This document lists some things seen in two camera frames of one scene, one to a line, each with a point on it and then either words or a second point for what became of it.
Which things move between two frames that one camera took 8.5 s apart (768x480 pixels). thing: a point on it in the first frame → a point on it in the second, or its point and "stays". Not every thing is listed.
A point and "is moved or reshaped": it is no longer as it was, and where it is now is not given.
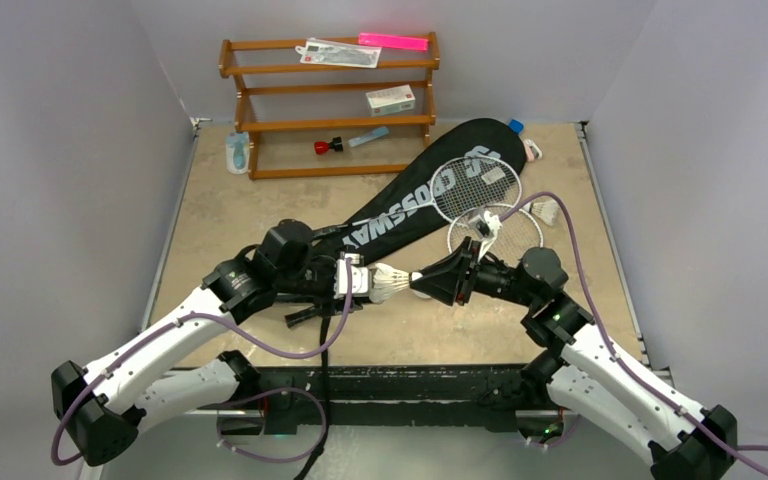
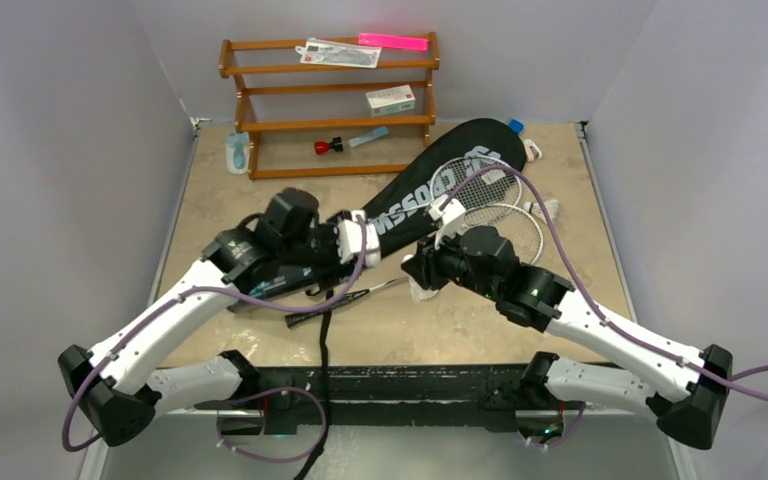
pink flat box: [393, 41] stays
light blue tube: [379, 132] stays
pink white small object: [532, 150] stays
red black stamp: [322, 147] stays
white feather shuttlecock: [387, 281] is moved or reshaped
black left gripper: [327, 304] → [333, 265]
